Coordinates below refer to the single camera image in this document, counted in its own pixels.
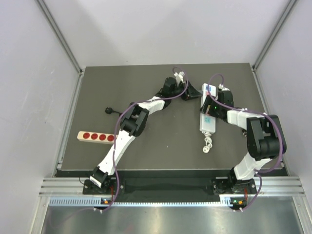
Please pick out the black plug adapter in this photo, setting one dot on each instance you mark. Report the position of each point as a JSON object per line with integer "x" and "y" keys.
{"x": 244, "y": 132}

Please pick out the wooden power strip red sockets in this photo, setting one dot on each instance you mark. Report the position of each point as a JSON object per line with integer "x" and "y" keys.
{"x": 95, "y": 137}

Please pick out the white slotted cable duct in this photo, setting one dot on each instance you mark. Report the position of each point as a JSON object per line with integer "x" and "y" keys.
{"x": 104, "y": 202}

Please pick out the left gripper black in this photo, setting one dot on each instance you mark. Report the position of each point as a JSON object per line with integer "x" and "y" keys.
{"x": 190, "y": 92}

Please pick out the right aluminium frame post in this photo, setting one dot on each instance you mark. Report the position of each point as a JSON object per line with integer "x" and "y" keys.
{"x": 275, "y": 71}

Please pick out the left aluminium frame post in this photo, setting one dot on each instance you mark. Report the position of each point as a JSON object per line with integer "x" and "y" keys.
{"x": 80, "y": 72}

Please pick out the aluminium frame post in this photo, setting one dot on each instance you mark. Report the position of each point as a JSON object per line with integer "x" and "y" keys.
{"x": 275, "y": 71}
{"x": 80, "y": 72}

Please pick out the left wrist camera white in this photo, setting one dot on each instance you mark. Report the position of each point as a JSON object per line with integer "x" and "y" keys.
{"x": 180, "y": 76}

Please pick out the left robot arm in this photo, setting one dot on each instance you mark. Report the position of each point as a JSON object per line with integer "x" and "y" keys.
{"x": 131, "y": 124}

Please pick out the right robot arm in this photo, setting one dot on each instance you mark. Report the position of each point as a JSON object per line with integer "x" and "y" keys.
{"x": 265, "y": 139}

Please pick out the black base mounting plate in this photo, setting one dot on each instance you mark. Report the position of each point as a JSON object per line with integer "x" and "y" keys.
{"x": 205, "y": 185}

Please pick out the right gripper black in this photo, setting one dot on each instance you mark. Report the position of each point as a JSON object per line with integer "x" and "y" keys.
{"x": 210, "y": 101}

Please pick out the white power strip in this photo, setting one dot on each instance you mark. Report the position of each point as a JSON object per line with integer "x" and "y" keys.
{"x": 207, "y": 123}

